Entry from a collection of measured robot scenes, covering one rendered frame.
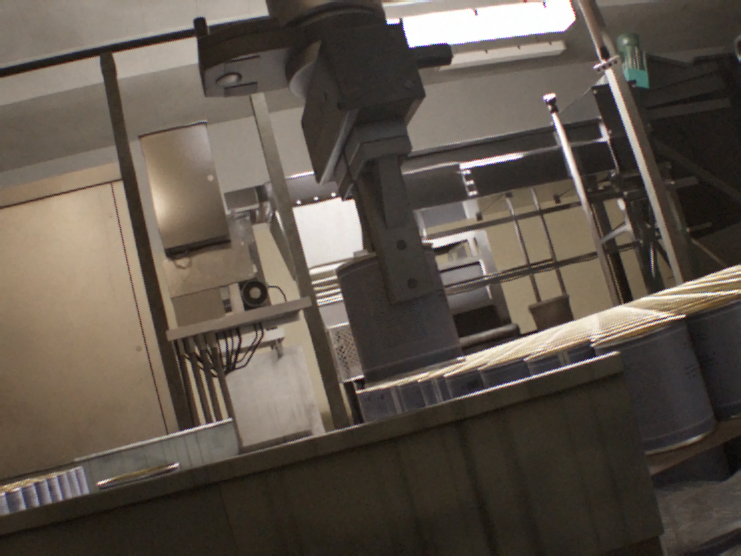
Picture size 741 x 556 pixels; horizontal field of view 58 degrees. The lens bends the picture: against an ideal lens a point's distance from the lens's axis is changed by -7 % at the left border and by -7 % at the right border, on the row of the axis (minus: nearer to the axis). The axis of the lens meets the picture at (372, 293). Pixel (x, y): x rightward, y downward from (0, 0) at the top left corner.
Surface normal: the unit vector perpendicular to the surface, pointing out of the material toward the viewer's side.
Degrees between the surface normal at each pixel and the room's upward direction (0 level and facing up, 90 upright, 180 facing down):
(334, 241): 99
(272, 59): 180
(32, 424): 90
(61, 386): 90
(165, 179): 90
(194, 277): 90
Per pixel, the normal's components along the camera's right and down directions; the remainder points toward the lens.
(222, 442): 0.81, -0.28
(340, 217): 0.23, -0.01
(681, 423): -0.11, -0.07
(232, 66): 0.26, 0.96
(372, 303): -0.43, 0.01
